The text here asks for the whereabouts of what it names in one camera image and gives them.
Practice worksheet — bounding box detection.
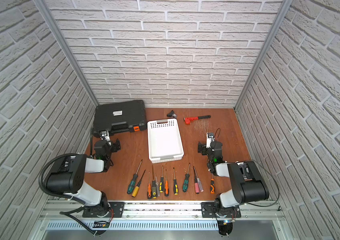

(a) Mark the pink handle screwdriver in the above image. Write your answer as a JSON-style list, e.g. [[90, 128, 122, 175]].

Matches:
[[193, 167, 200, 194]]

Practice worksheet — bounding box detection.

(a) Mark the green handle screwdriver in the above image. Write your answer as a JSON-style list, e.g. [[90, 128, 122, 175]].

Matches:
[[183, 164, 191, 193]]

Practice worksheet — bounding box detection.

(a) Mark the green black screwdriver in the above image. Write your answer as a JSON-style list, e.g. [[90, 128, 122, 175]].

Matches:
[[127, 160, 143, 195]]

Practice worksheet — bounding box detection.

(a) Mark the yellow handle screwdriver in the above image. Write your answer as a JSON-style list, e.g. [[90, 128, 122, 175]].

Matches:
[[132, 171, 145, 198]]

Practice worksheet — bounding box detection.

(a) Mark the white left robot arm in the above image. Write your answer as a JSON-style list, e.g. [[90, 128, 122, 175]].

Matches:
[[38, 140, 124, 218]]

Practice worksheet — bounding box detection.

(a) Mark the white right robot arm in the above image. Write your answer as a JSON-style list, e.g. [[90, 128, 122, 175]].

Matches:
[[198, 141, 270, 218]]

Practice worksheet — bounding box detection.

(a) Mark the white plastic bin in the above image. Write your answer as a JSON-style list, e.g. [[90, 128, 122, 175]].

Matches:
[[147, 119, 184, 164]]

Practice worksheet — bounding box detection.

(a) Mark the small silver screwdriver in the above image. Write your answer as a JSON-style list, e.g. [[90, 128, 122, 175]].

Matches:
[[155, 175, 160, 198]]

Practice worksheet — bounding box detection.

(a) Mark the black plastic tool case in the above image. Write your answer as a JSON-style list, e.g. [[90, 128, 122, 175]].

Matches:
[[92, 100, 147, 138]]

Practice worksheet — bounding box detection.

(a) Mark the red pipe wrench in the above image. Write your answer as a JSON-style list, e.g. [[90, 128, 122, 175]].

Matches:
[[184, 115, 211, 125]]

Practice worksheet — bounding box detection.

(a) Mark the small black tool part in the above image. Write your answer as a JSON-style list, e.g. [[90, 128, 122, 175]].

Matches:
[[166, 110, 177, 119]]

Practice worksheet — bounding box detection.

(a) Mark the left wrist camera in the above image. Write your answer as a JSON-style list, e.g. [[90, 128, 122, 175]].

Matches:
[[99, 131, 110, 142]]

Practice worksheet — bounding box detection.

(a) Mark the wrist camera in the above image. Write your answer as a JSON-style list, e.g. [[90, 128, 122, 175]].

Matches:
[[206, 132, 215, 148], [99, 131, 110, 142]]

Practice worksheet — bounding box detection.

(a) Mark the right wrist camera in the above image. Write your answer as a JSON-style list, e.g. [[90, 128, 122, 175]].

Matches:
[[206, 132, 215, 148]]

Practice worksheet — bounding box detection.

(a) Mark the orange handle screwdriver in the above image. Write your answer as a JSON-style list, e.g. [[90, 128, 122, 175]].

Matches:
[[164, 171, 169, 197]]

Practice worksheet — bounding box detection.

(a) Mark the aluminium mounting rail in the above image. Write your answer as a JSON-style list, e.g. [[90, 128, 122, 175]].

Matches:
[[39, 199, 286, 222]]

